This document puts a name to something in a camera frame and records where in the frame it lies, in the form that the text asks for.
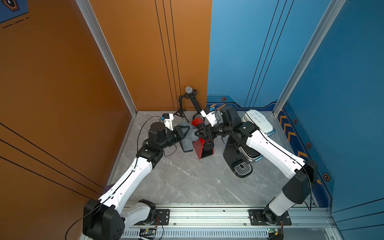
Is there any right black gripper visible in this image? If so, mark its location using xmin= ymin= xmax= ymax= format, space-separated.
xmin=194 ymin=121 xmax=234 ymax=141

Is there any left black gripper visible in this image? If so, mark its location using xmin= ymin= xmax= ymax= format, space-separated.
xmin=157 ymin=125 xmax=189 ymax=152

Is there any grey wiping cloth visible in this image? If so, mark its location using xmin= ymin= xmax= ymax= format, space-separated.
xmin=178 ymin=122 xmax=200 ymax=153

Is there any red coffee machine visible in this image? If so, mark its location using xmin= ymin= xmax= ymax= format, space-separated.
xmin=192 ymin=118 xmax=214 ymax=159

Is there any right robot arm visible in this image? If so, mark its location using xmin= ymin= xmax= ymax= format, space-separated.
xmin=197 ymin=106 xmax=318 ymax=225

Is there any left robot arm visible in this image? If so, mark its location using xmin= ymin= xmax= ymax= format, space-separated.
xmin=83 ymin=122 xmax=199 ymax=240

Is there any white coffee machine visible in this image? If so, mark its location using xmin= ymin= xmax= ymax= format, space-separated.
xmin=242 ymin=110 xmax=276 ymax=136

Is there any black coffee machine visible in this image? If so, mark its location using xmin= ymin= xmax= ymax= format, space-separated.
xmin=223 ymin=136 xmax=263 ymax=178

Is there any microphone on black tripod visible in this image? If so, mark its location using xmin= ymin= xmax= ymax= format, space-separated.
xmin=172 ymin=86 xmax=205 ymax=121

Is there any purple toy cube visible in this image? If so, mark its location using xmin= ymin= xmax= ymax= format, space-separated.
xmin=103 ymin=185 xmax=114 ymax=194

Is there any left green circuit board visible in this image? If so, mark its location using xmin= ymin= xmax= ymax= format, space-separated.
xmin=138 ymin=228 xmax=157 ymax=240

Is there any green circuit board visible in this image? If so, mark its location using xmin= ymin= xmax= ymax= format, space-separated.
xmin=267 ymin=229 xmax=284 ymax=240
xmin=138 ymin=228 xmax=157 ymax=240

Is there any right green circuit board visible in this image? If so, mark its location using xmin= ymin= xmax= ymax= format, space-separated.
xmin=267 ymin=229 xmax=284 ymax=240

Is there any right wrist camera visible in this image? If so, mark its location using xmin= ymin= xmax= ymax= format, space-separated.
xmin=200 ymin=107 xmax=218 ymax=127

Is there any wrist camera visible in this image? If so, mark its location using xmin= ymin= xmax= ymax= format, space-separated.
xmin=161 ymin=113 xmax=174 ymax=131
xmin=200 ymin=107 xmax=218 ymax=127

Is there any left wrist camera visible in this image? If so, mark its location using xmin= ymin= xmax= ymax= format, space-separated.
xmin=161 ymin=113 xmax=174 ymax=131

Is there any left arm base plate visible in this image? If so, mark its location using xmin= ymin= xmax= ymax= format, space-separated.
xmin=137 ymin=209 xmax=171 ymax=226

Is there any aluminium front rail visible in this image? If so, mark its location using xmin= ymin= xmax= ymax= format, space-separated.
xmin=119 ymin=205 xmax=338 ymax=230

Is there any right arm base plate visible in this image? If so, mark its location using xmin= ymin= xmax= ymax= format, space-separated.
xmin=248 ymin=209 xmax=292 ymax=226

